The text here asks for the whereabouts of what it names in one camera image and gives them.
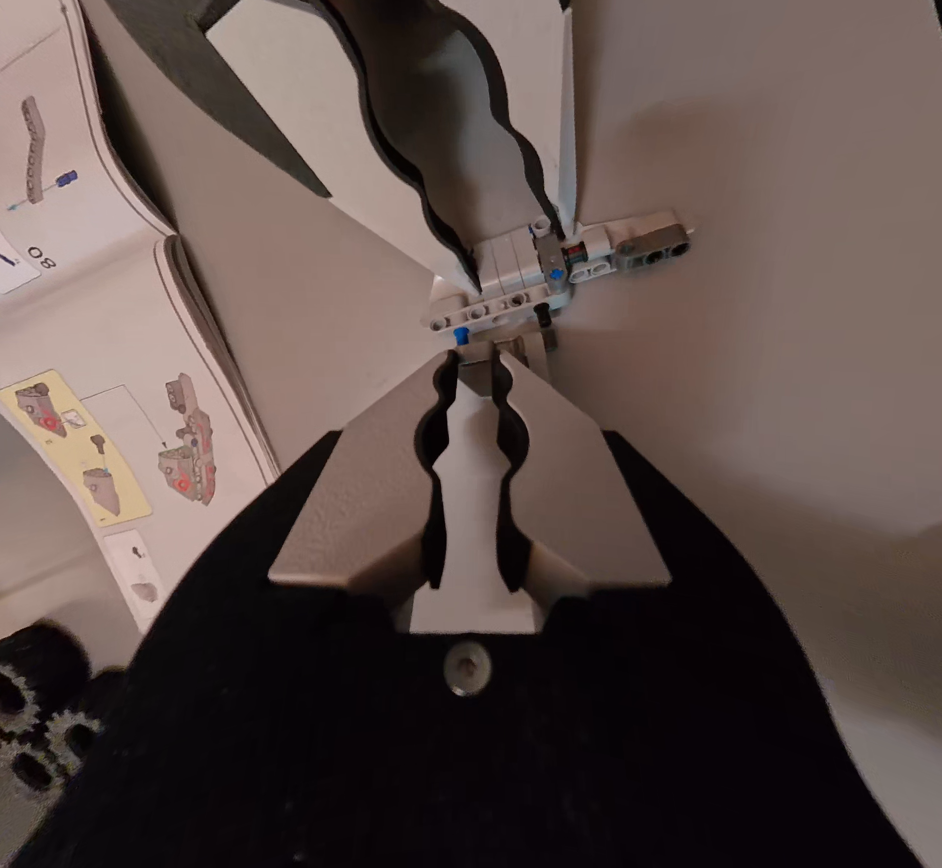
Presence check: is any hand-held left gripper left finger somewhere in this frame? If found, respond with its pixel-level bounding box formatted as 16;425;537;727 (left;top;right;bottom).
268;349;459;589

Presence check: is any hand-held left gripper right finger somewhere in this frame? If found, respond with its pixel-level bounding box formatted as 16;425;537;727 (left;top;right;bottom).
489;349;672;594

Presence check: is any brick instruction booklet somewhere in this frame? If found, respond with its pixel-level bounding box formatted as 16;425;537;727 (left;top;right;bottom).
0;0;284;633

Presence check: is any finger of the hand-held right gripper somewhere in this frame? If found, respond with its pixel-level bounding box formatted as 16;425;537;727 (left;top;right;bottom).
206;0;484;296
405;0;580;239

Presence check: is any long grey brick assembly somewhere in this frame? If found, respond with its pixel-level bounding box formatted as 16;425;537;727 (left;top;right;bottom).
421;209;696;348

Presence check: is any small grey brick panel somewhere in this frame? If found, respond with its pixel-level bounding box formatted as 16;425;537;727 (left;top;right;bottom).
455;329;560;401

